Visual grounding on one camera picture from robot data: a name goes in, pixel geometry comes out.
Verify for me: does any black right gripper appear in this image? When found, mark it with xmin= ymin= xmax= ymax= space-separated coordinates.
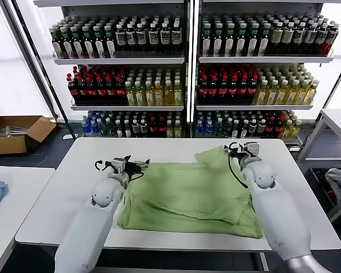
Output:
xmin=222 ymin=141 xmax=248 ymax=163

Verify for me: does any red tea bottle white label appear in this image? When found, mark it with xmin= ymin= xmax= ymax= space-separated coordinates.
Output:
xmin=323 ymin=24 xmax=340 ymax=56

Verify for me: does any grey framed side table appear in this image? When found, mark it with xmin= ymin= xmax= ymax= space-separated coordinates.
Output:
xmin=296 ymin=109 xmax=341 ymax=223

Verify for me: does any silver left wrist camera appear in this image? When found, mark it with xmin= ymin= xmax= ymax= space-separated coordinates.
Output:
xmin=110 ymin=157 xmax=128 ymax=173

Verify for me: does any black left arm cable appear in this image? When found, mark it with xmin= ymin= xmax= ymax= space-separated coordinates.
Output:
xmin=94 ymin=159 xmax=114 ymax=173

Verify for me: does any clear plastic packaging bundle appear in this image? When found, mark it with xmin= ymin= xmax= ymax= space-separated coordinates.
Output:
xmin=4 ymin=125 xmax=28 ymax=139

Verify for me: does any dark bottle with blue label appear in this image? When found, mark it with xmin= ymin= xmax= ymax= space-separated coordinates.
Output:
xmin=148 ymin=23 xmax=160 ymax=52
xmin=126 ymin=24 xmax=138 ymax=52
xmin=136 ymin=24 xmax=148 ymax=52
xmin=115 ymin=24 xmax=127 ymax=52
xmin=292 ymin=23 xmax=306 ymax=55
xmin=170 ymin=22 xmax=182 ymax=52
xmin=159 ymin=23 xmax=171 ymax=52
xmin=303 ymin=24 xmax=317 ymax=55
xmin=314 ymin=24 xmax=327 ymax=55

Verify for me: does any red object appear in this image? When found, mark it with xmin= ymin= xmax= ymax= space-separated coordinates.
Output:
xmin=315 ymin=169 xmax=336 ymax=201

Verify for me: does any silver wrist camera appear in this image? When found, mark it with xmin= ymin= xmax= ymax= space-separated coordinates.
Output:
xmin=245 ymin=141 xmax=262 ymax=158
xmin=110 ymin=157 xmax=128 ymax=173

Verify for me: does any white metal shelf rack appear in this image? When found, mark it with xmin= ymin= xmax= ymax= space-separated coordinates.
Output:
xmin=193 ymin=0 xmax=335 ymax=144
xmin=34 ymin=0 xmax=193 ymax=140

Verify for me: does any open cardboard box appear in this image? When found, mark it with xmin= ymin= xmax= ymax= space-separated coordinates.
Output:
xmin=0 ymin=115 xmax=57 ymax=156

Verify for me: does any green-capped dark drink bottle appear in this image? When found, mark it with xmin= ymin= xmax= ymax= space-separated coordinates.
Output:
xmin=49 ymin=26 xmax=63 ymax=60
xmin=247 ymin=24 xmax=259 ymax=56
xmin=103 ymin=25 xmax=117 ymax=59
xmin=224 ymin=24 xmax=236 ymax=56
xmin=69 ymin=26 xmax=84 ymax=60
xmin=59 ymin=26 xmax=74 ymax=60
xmin=213 ymin=24 xmax=224 ymax=56
xmin=258 ymin=24 xmax=271 ymax=56
xmin=81 ymin=26 xmax=95 ymax=60
xmin=236 ymin=24 xmax=247 ymax=56
xmin=201 ymin=24 xmax=213 ymax=56
xmin=92 ymin=25 xmax=106 ymax=60

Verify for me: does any light green polo shirt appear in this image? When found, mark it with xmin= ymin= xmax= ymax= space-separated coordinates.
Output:
xmin=116 ymin=145 xmax=264 ymax=239

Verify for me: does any white side table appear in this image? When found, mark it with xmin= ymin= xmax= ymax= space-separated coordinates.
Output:
xmin=0 ymin=166 xmax=56 ymax=273

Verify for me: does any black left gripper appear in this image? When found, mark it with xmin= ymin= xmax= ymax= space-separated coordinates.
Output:
xmin=123 ymin=154 xmax=151 ymax=179

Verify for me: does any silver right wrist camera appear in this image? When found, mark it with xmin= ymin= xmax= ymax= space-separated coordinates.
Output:
xmin=245 ymin=141 xmax=262 ymax=158

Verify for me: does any dark bottle with beige label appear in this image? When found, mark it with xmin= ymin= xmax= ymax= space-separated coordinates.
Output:
xmin=270 ymin=23 xmax=285 ymax=55
xmin=282 ymin=23 xmax=296 ymax=55

